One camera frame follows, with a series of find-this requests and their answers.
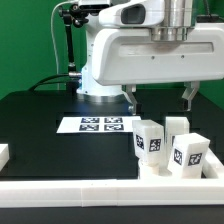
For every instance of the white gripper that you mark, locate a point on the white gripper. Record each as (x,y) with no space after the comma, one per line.
(131,56)

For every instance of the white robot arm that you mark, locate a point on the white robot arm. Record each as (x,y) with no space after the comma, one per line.
(179,19)

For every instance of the white tag base sheet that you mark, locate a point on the white tag base sheet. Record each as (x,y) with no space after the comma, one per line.
(100,124)

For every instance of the white block at left edge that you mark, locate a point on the white block at left edge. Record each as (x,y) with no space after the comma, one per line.
(4,155)

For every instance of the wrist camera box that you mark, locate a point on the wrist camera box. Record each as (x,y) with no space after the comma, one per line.
(136,13)

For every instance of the white L-shaped obstacle frame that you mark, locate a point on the white L-shaped obstacle frame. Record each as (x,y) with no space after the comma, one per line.
(161,190)

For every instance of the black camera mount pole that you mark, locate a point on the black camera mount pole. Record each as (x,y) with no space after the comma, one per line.
(75,16)

